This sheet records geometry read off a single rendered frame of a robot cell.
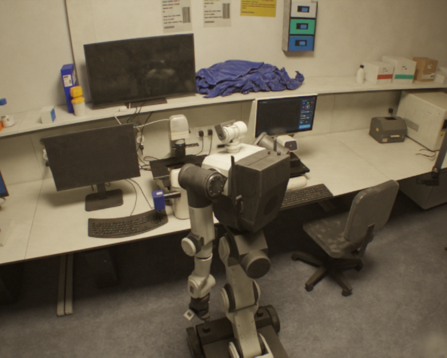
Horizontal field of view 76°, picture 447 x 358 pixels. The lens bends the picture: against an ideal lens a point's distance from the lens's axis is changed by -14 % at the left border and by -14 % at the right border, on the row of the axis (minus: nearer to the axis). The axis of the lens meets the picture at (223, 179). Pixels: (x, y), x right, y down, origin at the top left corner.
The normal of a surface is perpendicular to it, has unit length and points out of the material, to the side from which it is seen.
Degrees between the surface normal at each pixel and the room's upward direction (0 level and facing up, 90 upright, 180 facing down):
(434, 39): 90
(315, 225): 0
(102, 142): 86
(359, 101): 90
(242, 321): 54
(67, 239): 0
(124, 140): 86
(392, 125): 45
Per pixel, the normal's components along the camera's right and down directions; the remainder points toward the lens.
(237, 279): 0.31, 0.28
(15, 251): 0.00, -0.84
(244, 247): 0.18, -0.40
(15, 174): 0.32, 0.51
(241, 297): 0.29, 0.04
